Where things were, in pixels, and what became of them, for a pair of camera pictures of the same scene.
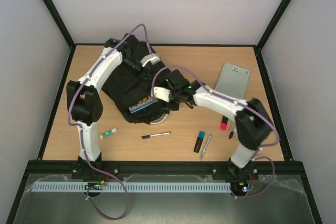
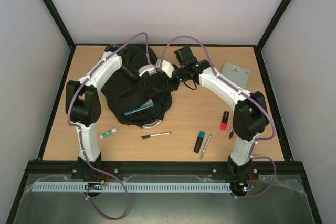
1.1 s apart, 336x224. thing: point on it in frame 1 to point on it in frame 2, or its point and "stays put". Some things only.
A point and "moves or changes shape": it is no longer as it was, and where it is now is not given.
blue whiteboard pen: (147, 136) stays put
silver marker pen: (205, 147) stays put
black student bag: (130, 83) moves or changes shape
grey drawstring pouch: (231, 134) stays put
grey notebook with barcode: (233, 80) stays put
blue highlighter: (199, 141) stays put
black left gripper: (143, 75) to (140, 82)
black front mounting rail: (262, 169) stays put
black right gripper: (172, 97) to (175, 81)
